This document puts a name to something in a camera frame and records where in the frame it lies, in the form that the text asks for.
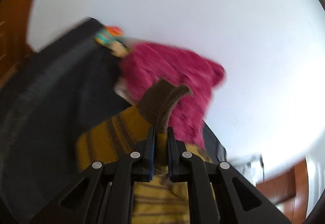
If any magenta fleece garment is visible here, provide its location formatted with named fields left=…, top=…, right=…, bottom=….
left=119, top=42, right=225, bottom=148

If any wooden door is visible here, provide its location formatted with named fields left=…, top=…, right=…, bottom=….
left=1, top=0, right=34, bottom=86

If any yellow brown striped sweater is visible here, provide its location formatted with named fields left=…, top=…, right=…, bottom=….
left=76, top=77, right=219, bottom=224

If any colourful patterned cloth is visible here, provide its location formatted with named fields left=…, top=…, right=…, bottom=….
left=94, top=26, right=131, bottom=58

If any dark storage bag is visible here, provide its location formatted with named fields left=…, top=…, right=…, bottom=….
left=1, top=18, right=212, bottom=223

